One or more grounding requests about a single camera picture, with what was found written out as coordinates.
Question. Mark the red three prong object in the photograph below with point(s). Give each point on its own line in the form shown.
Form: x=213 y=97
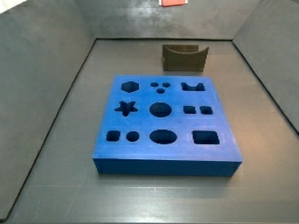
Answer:
x=168 y=3

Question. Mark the black curved fixture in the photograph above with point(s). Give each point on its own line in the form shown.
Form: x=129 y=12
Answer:
x=184 y=58

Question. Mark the blue foam shape board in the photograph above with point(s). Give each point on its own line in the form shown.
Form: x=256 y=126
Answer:
x=164 y=128

